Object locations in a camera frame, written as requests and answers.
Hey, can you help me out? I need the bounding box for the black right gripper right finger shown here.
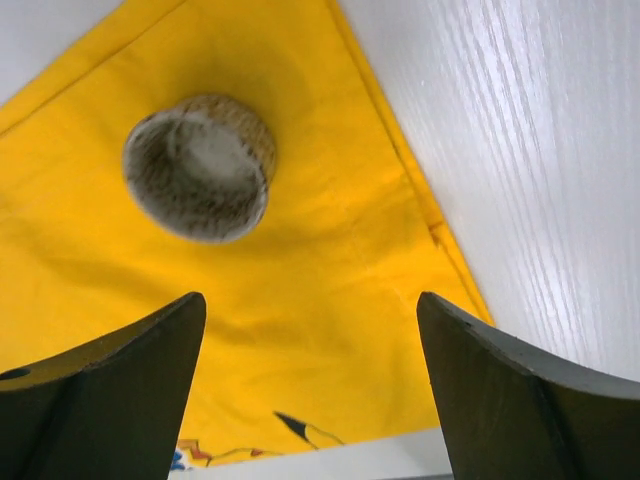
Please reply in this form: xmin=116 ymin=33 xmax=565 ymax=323
xmin=417 ymin=292 xmax=639 ymax=479

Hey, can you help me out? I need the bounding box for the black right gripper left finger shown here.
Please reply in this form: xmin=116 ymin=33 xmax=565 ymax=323
xmin=1 ymin=292 xmax=206 ymax=479

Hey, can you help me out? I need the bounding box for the speckled ceramic cup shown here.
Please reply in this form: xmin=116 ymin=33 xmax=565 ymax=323
xmin=122 ymin=94 xmax=277 ymax=244

